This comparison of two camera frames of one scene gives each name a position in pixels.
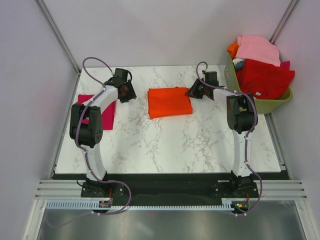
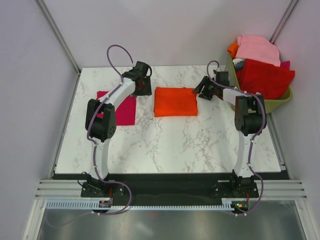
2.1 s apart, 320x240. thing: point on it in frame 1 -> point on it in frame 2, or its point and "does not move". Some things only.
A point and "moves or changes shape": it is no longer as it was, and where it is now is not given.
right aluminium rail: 281,156 does not move
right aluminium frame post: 283,21 does not move
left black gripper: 131,96 -> 147,90
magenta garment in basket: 285,64 does not move
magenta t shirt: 107,116 moves or changes shape
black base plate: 171,189 does not move
